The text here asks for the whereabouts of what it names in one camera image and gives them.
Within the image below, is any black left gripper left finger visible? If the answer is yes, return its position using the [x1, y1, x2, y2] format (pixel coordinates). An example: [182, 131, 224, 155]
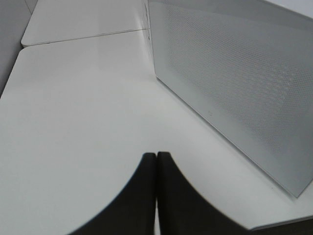
[72, 153, 157, 235]

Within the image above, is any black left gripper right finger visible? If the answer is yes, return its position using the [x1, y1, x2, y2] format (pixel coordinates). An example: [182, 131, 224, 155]
[156, 152, 251, 235]

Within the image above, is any white microwave door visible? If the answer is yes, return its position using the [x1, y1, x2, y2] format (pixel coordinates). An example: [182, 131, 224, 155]
[148, 0, 313, 197]

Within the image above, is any white microwave oven body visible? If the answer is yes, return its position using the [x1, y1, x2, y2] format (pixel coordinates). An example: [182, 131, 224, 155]
[141, 0, 151, 43]

